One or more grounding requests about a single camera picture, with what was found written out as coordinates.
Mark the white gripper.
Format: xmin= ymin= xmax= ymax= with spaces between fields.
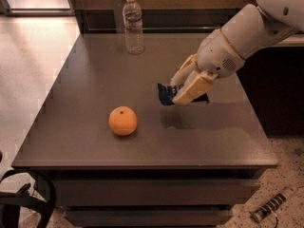
xmin=170 ymin=29 xmax=245 ymax=105

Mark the upper table drawer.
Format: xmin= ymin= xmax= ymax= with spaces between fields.
xmin=54 ymin=180 xmax=259 ymax=206

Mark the black chair base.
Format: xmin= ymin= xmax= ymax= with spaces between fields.
xmin=0 ymin=169 xmax=56 ymax=228

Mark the clear plastic water bottle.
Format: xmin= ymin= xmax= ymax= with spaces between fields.
xmin=123 ymin=0 xmax=144 ymax=55

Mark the orange fruit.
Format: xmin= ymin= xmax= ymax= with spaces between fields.
xmin=108 ymin=106 xmax=138 ymax=136

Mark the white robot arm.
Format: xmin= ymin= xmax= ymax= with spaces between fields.
xmin=170 ymin=0 xmax=304 ymax=105

